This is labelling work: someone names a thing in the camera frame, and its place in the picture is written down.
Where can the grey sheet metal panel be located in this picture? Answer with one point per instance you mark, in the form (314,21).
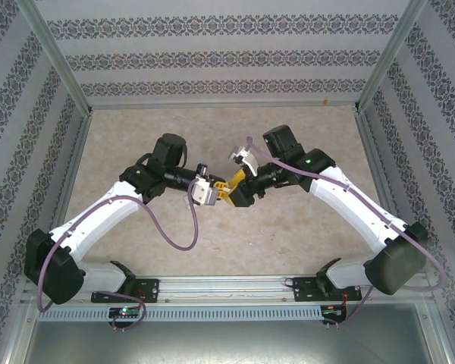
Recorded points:
(227,345)

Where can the aluminium back rail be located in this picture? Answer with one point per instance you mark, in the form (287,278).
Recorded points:
(223,105)

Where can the aluminium frame post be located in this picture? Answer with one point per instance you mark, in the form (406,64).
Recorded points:
(394,53)
(49,53)

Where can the small green circuit board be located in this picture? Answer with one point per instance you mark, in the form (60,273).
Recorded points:
(125,312)
(331,311)

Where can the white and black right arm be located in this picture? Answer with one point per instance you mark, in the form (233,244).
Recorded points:
(349,201)

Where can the aluminium side rail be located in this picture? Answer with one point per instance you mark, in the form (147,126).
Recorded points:
(379,182)
(76,159)

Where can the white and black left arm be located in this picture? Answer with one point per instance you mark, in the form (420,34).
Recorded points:
(110,206)

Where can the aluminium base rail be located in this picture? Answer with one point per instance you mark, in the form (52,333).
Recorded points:
(220,288)

